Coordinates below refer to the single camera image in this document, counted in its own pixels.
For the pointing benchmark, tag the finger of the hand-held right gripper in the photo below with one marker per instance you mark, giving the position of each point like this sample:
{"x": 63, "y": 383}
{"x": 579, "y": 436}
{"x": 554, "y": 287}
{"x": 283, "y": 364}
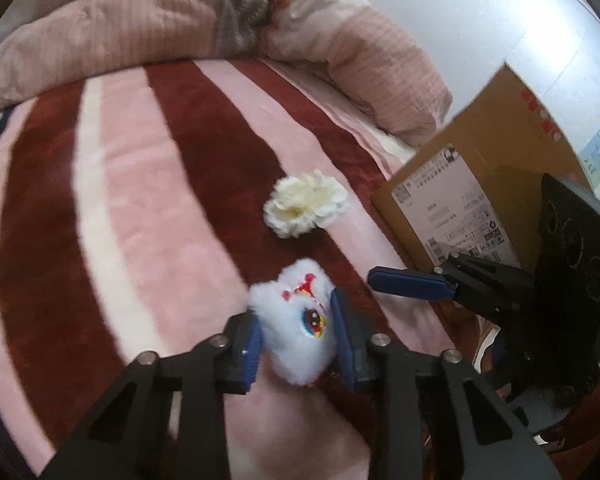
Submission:
{"x": 410, "y": 284}

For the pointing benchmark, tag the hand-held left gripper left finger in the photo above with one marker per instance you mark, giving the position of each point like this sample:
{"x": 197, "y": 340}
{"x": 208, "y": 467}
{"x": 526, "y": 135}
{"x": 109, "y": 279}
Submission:
{"x": 252, "y": 347}

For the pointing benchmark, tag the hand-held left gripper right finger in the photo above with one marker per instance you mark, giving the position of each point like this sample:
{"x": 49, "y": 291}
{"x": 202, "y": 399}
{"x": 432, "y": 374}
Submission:
{"x": 339, "y": 332}

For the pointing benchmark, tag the white fluffy plush toy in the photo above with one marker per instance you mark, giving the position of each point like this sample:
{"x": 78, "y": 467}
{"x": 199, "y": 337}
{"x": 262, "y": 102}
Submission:
{"x": 290, "y": 320}

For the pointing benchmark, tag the brown cardboard box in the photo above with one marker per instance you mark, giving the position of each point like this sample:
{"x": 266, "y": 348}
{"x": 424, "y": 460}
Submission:
{"x": 480, "y": 160}

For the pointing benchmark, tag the red cloth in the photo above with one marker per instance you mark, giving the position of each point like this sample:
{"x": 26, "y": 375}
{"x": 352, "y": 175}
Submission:
{"x": 597, "y": 410}

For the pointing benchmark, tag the white fabric flower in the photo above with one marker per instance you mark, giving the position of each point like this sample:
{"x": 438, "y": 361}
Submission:
{"x": 302, "y": 202}

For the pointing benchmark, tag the pink bed sheet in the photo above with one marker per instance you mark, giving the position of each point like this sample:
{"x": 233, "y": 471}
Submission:
{"x": 375, "y": 135}

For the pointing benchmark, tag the pink grey striped duvet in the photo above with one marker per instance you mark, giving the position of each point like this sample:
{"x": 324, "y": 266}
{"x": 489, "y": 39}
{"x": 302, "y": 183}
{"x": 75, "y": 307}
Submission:
{"x": 180, "y": 15}

